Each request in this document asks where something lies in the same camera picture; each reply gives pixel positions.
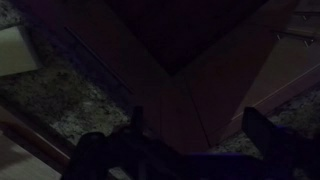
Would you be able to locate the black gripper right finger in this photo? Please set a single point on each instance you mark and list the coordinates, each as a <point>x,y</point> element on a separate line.
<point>258,130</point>

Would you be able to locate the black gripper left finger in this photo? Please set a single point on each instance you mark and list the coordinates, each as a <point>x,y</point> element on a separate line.
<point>137,118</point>

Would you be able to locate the wooden corner cabinet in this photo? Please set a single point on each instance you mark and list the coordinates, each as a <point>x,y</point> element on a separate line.
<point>200,100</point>

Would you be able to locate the pale yellow sponge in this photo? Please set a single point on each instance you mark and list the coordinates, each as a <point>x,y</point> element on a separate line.
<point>15,50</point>

